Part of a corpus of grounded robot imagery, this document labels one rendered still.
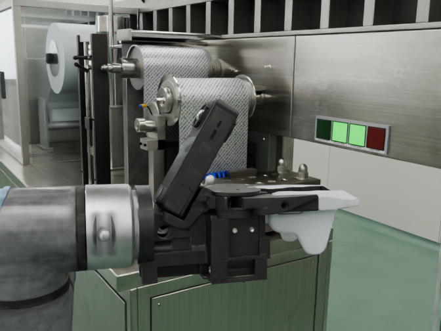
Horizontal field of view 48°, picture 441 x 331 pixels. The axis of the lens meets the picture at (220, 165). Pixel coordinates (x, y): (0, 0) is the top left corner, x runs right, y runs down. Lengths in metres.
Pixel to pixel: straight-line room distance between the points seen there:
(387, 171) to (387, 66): 3.06
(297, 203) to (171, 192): 0.11
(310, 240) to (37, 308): 0.25
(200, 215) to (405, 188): 3.78
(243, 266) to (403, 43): 0.87
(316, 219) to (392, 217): 3.85
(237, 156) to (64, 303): 1.11
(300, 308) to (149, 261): 1.08
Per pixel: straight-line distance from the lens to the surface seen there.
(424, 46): 1.21
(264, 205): 0.43
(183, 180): 0.44
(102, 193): 0.43
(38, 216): 0.42
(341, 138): 1.35
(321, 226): 0.47
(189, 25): 2.03
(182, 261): 0.45
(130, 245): 0.43
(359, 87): 1.32
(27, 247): 0.43
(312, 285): 1.50
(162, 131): 1.45
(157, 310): 1.21
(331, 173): 4.71
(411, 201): 4.18
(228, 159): 1.50
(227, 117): 0.45
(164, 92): 1.42
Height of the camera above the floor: 1.36
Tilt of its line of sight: 12 degrees down
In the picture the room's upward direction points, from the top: 1 degrees clockwise
